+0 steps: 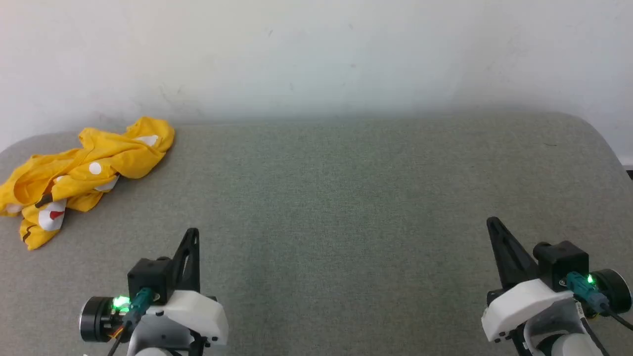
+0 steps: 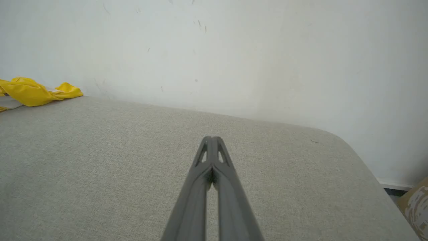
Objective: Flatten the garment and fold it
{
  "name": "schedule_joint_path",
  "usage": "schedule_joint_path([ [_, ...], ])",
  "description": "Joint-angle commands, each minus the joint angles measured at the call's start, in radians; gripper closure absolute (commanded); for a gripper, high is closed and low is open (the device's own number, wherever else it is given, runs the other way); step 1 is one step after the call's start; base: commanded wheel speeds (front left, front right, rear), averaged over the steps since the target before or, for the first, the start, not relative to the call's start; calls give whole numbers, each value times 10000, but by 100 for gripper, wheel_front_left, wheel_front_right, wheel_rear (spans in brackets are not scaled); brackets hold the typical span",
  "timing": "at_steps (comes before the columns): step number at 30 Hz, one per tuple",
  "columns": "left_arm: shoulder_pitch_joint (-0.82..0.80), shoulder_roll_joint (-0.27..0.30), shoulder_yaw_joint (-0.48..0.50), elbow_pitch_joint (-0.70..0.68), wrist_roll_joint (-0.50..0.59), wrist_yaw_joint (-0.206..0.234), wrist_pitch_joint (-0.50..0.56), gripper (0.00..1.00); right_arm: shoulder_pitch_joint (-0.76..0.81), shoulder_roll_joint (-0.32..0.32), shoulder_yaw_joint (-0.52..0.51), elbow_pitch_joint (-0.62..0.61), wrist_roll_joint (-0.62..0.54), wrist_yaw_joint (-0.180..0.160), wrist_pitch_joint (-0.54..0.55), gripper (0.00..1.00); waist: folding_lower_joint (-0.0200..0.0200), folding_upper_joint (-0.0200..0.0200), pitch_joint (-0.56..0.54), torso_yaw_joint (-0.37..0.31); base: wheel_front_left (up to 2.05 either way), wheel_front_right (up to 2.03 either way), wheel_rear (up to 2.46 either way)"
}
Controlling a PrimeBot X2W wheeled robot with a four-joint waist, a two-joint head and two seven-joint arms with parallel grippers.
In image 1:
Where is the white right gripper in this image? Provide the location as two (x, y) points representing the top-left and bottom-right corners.
(482, 217), (575, 343)

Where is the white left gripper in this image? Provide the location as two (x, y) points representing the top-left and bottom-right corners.
(147, 227), (229, 356)

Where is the yellow tiger print shirt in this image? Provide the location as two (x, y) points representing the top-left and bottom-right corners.
(0, 117), (175, 251)

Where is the grey fabric sofa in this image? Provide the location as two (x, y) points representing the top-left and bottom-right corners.
(0, 112), (633, 356)

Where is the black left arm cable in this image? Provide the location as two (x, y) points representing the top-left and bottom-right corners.
(106, 287), (155, 356)

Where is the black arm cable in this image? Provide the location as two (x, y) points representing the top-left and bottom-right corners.
(106, 287), (155, 356)
(566, 271), (633, 331)

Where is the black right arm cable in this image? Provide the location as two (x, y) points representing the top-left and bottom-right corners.
(566, 271), (633, 331)

